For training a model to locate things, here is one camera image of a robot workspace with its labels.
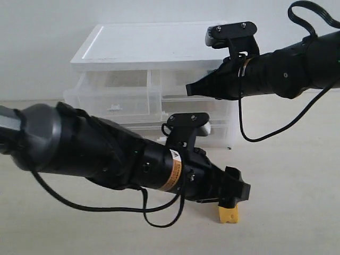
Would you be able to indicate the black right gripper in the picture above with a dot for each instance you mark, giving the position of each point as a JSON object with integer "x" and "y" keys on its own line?
{"x": 222, "y": 83}

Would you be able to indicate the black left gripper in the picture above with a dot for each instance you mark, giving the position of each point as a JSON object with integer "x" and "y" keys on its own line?
{"x": 203, "y": 180}

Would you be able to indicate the yellow cheese wedge toy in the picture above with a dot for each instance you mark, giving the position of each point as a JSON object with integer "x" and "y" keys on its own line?
{"x": 228, "y": 215}

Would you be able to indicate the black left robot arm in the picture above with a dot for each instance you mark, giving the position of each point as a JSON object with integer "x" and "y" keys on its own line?
{"x": 67, "y": 141}

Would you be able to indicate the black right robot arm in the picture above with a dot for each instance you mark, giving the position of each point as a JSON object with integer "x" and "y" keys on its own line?
{"x": 312, "y": 63}

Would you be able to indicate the middle wide clear drawer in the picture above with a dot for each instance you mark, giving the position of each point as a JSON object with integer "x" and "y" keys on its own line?
{"x": 218, "y": 110}

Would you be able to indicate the wide clear drawer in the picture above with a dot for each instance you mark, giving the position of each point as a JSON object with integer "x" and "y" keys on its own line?
{"x": 218, "y": 110}
{"x": 218, "y": 136}

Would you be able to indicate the bottom wide clear drawer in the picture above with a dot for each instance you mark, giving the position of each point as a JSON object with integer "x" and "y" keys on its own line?
{"x": 218, "y": 136}

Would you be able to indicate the white plastic drawer cabinet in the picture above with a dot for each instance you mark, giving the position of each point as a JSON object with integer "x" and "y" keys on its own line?
{"x": 152, "y": 46}

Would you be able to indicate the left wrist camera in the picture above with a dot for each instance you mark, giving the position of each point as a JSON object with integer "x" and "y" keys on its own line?
{"x": 185, "y": 127}

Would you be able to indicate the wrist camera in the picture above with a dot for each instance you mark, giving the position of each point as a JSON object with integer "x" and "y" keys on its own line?
{"x": 185, "y": 127}
{"x": 237, "y": 37}

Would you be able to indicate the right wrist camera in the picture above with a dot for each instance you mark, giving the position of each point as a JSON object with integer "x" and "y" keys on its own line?
{"x": 237, "y": 37}

